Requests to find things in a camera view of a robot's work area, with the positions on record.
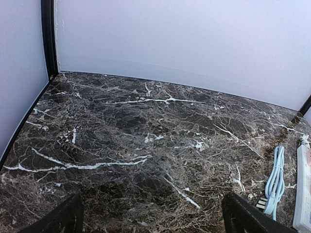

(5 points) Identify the white multicolour power strip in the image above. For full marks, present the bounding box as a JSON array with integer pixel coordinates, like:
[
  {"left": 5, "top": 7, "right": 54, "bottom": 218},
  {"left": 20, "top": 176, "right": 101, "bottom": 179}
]
[{"left": 293, "top": 145, "right": 311, "bottom": 233}]

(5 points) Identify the left black frame post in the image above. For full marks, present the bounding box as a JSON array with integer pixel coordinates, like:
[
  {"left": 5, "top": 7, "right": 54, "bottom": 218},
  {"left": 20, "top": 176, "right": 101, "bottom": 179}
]
[{"left": 41, "top": 0, "right": 59, "bottom": 81}]

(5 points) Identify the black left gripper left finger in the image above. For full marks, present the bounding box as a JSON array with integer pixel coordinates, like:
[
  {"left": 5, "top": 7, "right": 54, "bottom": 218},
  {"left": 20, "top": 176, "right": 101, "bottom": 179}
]
[{"left": 19, "top": 194, "right": 84, "bottom": 233}]

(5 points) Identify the black frame post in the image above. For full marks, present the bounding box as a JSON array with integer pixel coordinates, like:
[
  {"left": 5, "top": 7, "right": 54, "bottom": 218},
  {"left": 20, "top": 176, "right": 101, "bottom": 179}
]
[
  {"left": 41, "top": 0, "right": 59, "bottom": 81},
  {"left": 299, "top": 95, "right": 311, "bottom": 116}
]

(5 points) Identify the right black frame post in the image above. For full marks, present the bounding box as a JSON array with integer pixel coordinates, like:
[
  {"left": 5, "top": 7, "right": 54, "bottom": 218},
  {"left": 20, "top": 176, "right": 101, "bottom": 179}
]
[{"left": 299, "top": 95, "right": 311, "bottom": 116}]

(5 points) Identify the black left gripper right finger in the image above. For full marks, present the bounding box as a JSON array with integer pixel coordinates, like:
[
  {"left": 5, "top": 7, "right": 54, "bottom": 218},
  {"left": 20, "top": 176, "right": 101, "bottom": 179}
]
[{"left": 222, "top": 193, "right": 295, "bottom": 233}]

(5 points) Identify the white coiled power cord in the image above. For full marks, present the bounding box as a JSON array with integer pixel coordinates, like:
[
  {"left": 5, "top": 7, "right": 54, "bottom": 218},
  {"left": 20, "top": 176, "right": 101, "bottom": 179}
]
[{"left": 300, "top": 134, "right": 311, "bottom": 148}]

